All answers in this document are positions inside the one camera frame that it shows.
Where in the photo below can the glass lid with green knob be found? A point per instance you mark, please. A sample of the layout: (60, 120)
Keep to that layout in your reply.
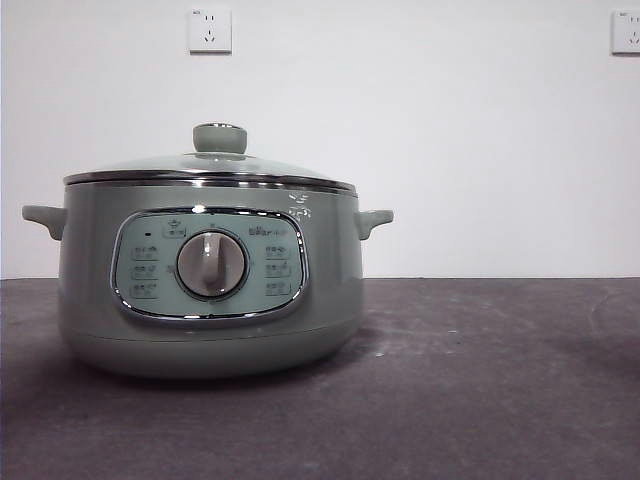
(220, 138)

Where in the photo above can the sage green electric cooking pot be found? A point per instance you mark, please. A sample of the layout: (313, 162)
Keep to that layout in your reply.
(330, 280)

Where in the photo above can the white wall socket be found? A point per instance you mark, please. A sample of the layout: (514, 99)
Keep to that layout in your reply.
(628, 33)
(210, 31)

